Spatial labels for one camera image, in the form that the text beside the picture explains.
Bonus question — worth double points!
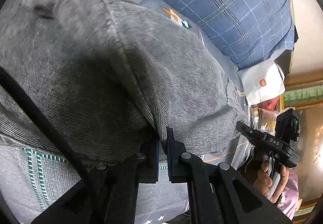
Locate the grey denim pants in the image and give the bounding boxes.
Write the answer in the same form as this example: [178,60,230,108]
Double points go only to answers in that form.
[1,0,246,163]

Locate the person's right hand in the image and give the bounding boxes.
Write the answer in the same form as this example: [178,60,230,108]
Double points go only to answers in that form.
[252,160,290,204]

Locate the pink grey garment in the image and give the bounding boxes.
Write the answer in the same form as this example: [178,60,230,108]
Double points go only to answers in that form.
[277,171,299,220]

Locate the red plastic bag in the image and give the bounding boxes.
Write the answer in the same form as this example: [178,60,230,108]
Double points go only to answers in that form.
[252,96,280,111]

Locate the white paper shopping bag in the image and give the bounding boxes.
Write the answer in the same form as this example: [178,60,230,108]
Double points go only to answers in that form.
[238,59,285,106]

